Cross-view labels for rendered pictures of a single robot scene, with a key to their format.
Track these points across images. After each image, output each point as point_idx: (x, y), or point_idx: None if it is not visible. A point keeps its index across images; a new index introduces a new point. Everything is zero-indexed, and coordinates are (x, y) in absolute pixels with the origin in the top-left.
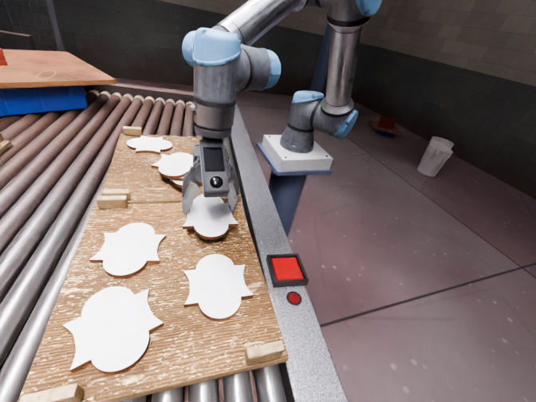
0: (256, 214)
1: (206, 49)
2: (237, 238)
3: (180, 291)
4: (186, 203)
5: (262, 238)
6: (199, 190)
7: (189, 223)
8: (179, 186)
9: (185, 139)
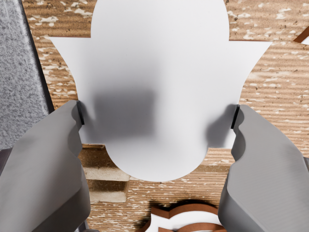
0: (33, 121)
1: None
2: (73, 9)
3: None
4: (269, 128)
5: (4, 30)
6: (238, 193)
7: (243, 53)
8: (210, 209)
9: None
